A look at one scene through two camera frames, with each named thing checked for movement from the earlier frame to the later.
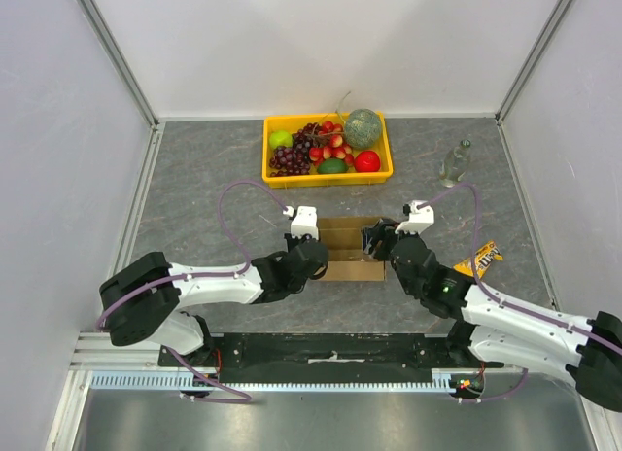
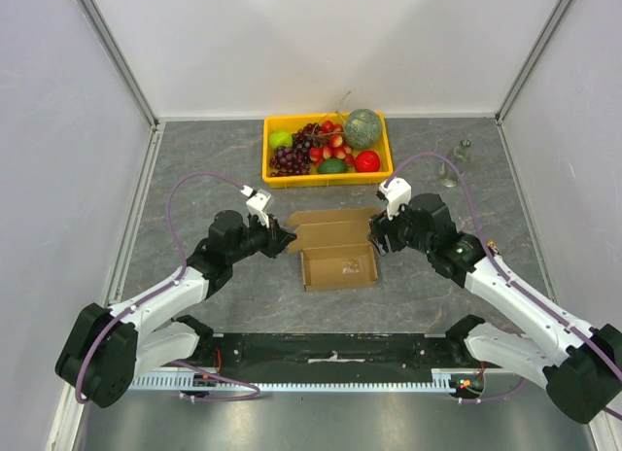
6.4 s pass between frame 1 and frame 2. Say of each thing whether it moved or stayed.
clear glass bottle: stayed
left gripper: moved
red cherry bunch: stayed
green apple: stayed
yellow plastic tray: stayed
